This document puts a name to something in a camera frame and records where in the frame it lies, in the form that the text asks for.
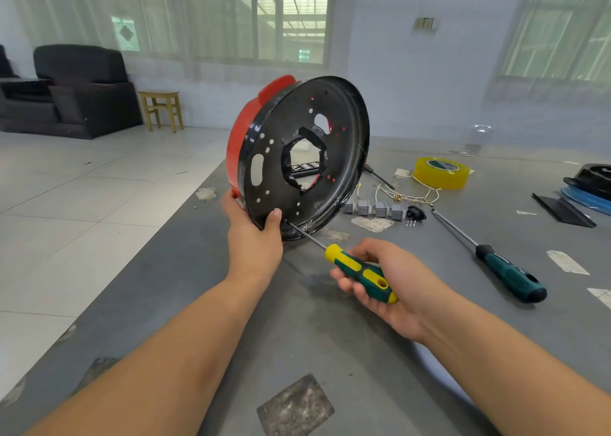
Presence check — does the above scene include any sheer white curtain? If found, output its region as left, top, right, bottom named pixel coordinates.
left=0, top=0, right=353, bottom=88
left=487, top=0, right=611, bottom=102

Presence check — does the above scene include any small wooden stool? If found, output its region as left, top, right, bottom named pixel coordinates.
left=137, top=91, right=185, bottom=133

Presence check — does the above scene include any teal handle screwdriver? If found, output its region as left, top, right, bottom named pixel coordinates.
left=432, top=208, right=548, bottom=304

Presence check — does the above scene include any black round appliance part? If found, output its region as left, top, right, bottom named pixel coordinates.
left=565, top=164, right=611, bottom=201

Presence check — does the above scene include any orange handle screwdriver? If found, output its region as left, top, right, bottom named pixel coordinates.
left=362, top=162, right=398, bottom=190

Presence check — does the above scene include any large barred window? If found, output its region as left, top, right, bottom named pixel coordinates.
left=109, top=0, right=332, bottom=66
left=501, top=0, right=611, bottom=81

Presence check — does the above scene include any person's right forearm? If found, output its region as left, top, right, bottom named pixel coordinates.
left=420, top=302, right=611, bottom=436

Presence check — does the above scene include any black armchair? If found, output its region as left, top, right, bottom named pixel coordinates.
left=0, top=44, right=144, bottom=140

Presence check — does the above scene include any blue ring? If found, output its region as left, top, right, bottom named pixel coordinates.
left=560, top=185, right=611, bottom=215

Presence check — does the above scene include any black remote control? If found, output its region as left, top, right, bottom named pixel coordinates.
left=290, top=162, right=322, bottom=180

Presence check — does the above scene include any person's left hand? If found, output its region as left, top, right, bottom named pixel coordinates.
left=220, top=190, right=286, bottom=285

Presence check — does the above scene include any red round appliance base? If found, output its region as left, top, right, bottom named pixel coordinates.
left=225, top=74, right=370, bottom=241

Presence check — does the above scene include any black sofa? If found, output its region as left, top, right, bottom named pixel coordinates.
left=0, top=44, right=20, bottom=79

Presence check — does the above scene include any yellow tape roll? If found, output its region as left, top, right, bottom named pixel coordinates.
left=412, top=157, right=472, bottom=192

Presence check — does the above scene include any person's right hand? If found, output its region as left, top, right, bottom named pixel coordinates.
left=329, top=238, right=452, bottom=344

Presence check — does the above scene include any crumpled white tape piece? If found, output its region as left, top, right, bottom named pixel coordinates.
left=351, top=216, right=395, bottom=234

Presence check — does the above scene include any white wire with ring terminal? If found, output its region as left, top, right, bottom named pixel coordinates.
left=376, top=183, right=408, bottom=206
left=409, top=177, right=442, bottom=209

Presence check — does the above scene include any person's left forearm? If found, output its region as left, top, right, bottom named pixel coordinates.
left=29, top=273, right=273, bottom=436

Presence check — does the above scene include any narrow white tape strip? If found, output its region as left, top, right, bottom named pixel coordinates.
left=546, top=250, right=591, bottom=276

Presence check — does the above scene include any green yellow handle screwdriver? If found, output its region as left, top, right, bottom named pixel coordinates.
left=286, top=221, right=398, bottom=305

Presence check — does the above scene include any black flat plate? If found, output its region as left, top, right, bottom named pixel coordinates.
left=531, top=193, right=598, bottom=229

